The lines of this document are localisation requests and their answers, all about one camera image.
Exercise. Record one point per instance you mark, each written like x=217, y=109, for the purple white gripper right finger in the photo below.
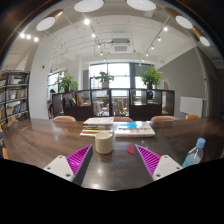
x=152, y=166

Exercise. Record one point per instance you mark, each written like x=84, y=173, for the orange chair far left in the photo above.
x=12, y=123

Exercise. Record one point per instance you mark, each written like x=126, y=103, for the round ceiling lamp centre-left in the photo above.
x=88, y=5

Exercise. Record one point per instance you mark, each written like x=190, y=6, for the potted plant left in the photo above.
x=67, y=83

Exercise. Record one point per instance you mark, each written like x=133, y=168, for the orange chair far right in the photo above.
x=192, y=116

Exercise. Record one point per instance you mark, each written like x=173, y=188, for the round ceiling lamp centre-right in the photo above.
x=143, y=5

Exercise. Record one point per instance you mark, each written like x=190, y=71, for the clear water bottle blue cap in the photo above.
x=195, y=155

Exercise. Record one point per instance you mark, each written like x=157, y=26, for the orange chair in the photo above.
x=192, y=116
x=64, y=118
x=122, y=119
x=12, y=123
x=163, y=118

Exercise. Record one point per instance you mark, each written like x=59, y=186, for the tall bookshelf at left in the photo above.
x=14, y=88

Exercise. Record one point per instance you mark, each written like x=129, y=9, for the ceiling air conditioner unit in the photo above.
x=120, y=45

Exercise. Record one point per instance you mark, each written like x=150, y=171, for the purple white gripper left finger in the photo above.
x=72, y=167

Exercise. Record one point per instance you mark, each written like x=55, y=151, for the round ceiling lamp far right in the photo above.
x=204, y=41

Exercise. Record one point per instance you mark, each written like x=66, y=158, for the stack of books left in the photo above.
x=93, y=126

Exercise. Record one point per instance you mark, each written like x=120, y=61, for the dark low shelf divider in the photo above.
x=135, y=103

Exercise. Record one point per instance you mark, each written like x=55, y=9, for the white whiteboard on wall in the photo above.
x=191, y=105

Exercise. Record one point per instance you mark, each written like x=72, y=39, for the potted plant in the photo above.
x=105, y=78
x=150, y=78
x=67, y=83

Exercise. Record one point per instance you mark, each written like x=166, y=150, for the red round coaster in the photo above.
x=131, y=149

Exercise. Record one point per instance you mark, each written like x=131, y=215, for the potted plant right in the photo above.
x=150, y=78

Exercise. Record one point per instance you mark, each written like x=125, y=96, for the potted plant middle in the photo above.
x=105, y=78

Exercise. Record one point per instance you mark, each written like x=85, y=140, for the round ceiling lamp left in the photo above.
x=45, y=24

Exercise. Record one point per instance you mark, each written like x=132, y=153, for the cream ceramic cup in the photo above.
x=104, y=143

